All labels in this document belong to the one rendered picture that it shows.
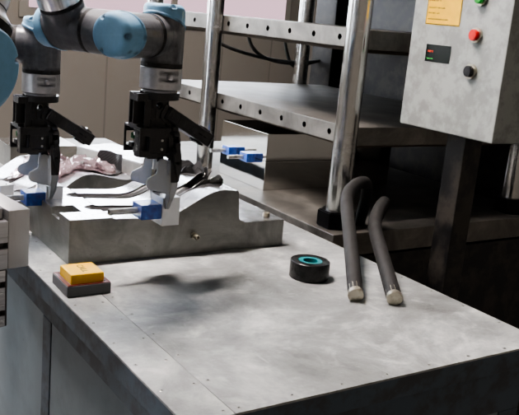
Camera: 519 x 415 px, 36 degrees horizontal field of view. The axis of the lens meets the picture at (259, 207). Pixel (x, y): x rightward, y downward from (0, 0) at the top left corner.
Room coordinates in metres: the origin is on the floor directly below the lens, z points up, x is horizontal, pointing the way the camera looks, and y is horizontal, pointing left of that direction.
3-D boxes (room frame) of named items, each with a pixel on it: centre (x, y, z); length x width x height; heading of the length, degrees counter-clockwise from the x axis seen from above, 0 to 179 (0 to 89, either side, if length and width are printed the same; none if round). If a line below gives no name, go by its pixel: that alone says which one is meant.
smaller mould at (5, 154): (2.34, 0.69, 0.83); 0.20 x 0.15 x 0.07; 124
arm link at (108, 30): (1.34, 0.26, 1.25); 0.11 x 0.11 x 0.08; 65
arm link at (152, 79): (1.42, 0.20, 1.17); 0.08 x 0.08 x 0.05
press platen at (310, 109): (2.70, -0.22, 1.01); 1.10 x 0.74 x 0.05; 34
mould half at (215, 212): (1.69, 0.22, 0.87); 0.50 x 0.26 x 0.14; 124
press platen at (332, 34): (2.70, -0.22, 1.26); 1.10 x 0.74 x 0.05; 34
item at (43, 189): (1.59, 0.48, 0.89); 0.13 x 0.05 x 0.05; 124
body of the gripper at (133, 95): (1.42, 0.20, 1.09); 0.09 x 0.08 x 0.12; 124
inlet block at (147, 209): (1.41, 0.22, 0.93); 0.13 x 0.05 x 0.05; 124
